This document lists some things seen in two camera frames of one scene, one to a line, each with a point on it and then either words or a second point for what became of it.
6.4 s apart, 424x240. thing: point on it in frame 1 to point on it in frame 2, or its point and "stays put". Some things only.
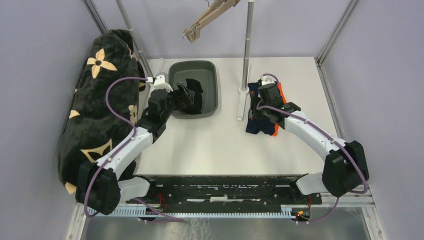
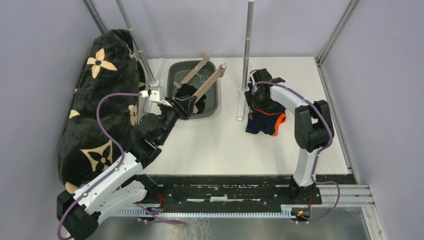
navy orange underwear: [254, 124] stays put
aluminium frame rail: [350, 9] stays put
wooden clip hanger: [220, 8] to [221, 68]
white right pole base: [243, 90] stays put
